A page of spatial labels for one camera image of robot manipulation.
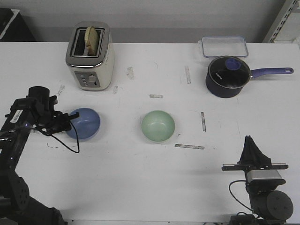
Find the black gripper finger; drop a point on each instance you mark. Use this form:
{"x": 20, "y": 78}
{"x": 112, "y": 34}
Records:
{"x": 245, "y": 153}
{"x": 75, "y": 115}
{"x": 255, "y": 152}

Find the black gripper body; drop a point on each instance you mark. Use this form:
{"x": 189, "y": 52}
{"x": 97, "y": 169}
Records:
{"x": 58, "y": 122}
{"x": 247, "y": 166}

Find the blue bowl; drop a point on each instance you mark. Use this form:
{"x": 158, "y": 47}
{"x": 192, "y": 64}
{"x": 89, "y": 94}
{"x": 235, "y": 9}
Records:
{"x": 87, "y": 124}

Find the green bowl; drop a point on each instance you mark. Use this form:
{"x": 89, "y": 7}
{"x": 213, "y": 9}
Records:
{"x": 158, "y": 126}

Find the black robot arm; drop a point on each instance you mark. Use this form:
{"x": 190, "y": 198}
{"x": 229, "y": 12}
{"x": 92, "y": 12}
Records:
{"x": 268, "y": 206}
{"x": 34, "y": 112}

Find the cream and chrome toaster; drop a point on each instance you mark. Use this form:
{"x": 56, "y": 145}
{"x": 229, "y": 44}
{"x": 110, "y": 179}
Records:
{"x": 91, "y": 73}

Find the toast slice in toaster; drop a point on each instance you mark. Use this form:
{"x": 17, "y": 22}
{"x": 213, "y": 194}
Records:
{"x": 91, "y": 40}

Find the dark blue saucepan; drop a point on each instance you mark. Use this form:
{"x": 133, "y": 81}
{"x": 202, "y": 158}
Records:
{"x": 223, "y": 92}

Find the glass pot lid blue knob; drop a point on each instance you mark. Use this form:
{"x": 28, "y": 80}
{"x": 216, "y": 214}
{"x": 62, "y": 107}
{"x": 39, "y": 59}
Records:
{"x": 229, "y": 72}

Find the black box in corner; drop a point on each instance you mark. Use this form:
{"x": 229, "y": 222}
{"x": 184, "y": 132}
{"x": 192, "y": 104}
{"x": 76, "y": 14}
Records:
{"x": 13, "y": 27}

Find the clear plastic food container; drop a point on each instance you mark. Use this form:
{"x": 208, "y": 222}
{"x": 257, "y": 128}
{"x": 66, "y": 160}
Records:
{"x": 215, "y": 46}

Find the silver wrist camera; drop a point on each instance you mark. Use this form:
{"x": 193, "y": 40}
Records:
{"x": 262, "y": 175}

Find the white slotted shelf rail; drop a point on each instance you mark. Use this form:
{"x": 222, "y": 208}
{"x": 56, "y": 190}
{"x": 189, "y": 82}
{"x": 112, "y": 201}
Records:
{"x": 286, "y": 27}

